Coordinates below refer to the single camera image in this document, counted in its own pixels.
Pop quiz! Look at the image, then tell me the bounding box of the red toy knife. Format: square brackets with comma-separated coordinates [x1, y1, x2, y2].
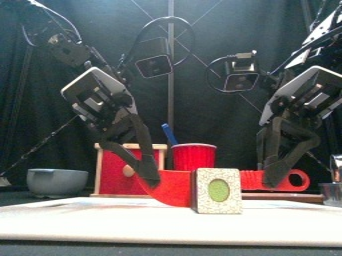
[136, 168, 312, 208]

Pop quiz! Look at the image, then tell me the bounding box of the brown wooden board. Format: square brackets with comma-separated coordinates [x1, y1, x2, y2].
[242, 192, 327, 205]

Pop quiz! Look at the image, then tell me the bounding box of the toy sushi roll piece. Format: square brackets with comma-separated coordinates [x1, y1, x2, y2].
[190, 167, 245, 215]

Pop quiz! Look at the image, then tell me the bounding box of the white cutting board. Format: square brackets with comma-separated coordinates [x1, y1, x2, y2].
[0, 196, 342, 248]

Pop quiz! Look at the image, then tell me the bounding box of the red wooden drawer box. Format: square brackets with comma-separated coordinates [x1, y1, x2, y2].
[93, 142, 170, 197]

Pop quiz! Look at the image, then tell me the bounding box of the red plastic cup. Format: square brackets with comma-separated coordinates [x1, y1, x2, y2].
[170, 143, 220, 172]

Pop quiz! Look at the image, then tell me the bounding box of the blue stick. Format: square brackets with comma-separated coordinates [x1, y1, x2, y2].
[161, 123, 181, 146]

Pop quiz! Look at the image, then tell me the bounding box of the clear glass container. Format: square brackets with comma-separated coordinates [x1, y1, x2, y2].
[319, 181, 342, 208]

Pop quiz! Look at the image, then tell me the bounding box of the shiny metal object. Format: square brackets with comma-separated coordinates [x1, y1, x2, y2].
[329, 154, 342, 184]

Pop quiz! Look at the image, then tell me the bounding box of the black backdrop cloth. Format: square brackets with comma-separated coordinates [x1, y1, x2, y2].
[0, 0, 342, 198]

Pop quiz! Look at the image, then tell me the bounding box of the grey bowl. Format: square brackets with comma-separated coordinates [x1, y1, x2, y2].
[26, 168, 91, 200]

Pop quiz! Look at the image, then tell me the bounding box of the thin diagonal black rod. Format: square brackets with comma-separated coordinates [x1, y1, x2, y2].
[0, 114, 79, 178]

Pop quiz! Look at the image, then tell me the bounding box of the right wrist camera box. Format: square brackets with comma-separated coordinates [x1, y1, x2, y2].
[222, 53, 261, 94]

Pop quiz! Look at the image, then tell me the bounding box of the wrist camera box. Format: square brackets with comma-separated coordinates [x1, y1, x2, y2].
[222, 53, 261, 94]
[133, 35, 174, 80]

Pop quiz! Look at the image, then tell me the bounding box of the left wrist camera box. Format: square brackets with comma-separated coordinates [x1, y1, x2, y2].
[133, 35, 174, 80]

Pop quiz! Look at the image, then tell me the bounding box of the vertical metal frame pole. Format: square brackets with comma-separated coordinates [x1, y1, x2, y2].
[168, 0, 177, 169]

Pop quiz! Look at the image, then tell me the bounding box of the black right camera cable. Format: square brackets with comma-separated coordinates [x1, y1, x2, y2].
[205, 54, 245, 94]

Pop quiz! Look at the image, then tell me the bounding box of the black camera cable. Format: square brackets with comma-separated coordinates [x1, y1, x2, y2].
[205, 54, 245, 94]
[118, 15, 197, 68]

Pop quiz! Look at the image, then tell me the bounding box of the black left camera cable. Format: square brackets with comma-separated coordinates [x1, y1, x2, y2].
[118, 15, 197, 68]

